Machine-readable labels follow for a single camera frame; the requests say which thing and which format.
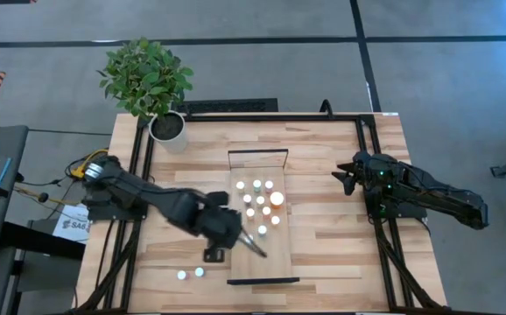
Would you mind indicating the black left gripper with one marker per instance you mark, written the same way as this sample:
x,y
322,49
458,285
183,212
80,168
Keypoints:
x,y
222,227

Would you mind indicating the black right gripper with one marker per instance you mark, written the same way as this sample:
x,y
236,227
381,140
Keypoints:
x,y
369,170

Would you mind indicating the clear bottle yellow pills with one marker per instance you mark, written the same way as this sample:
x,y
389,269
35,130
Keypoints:
x,y
250,213

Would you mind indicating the salmon pink pill bottle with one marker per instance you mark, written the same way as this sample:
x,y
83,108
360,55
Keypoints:
x,y
266,212

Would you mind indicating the pale yellow pill bottle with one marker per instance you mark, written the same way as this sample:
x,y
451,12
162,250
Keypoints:
x,y
260,200

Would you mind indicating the large orange pill bottle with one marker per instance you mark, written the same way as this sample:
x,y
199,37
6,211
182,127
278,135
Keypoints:
x,y
276,198

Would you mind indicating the white capped pill bottle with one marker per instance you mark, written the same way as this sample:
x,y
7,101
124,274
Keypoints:
x,y
199,271

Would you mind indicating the small whitish pill bottle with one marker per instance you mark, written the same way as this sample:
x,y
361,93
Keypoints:
x,y
240,185

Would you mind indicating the small teal pill bottle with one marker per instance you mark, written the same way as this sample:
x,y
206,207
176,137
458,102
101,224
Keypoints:
x,y
257,184

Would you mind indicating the small pink pill bottle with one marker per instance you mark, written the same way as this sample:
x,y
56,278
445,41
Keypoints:
x,y
269,185

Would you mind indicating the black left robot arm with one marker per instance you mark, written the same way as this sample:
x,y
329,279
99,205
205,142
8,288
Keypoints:
x,y
148,192

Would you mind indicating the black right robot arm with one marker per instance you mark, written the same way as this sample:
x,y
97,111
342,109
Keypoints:
x,y
432,192

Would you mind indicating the black curved loop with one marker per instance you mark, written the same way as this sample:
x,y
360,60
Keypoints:
x,y
326,102

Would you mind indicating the white round plant pot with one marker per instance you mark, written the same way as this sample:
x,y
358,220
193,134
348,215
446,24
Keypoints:
x,y
174,144

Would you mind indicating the black floor grille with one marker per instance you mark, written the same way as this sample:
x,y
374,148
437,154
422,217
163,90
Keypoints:
x,y
226,106

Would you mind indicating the dark potting soil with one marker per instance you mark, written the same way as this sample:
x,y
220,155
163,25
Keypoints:
x,y
167,128

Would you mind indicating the white printed paper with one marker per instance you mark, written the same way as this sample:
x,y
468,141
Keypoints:
x,y
71,223

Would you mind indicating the small green leafy tree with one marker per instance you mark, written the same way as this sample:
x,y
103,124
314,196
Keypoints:
x,y
148,79

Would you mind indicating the small black bracket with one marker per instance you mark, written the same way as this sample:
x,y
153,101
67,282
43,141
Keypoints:
x,y
214,255

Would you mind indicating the black aluminium table frame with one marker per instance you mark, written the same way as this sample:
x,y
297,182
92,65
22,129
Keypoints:
x,y
235,117

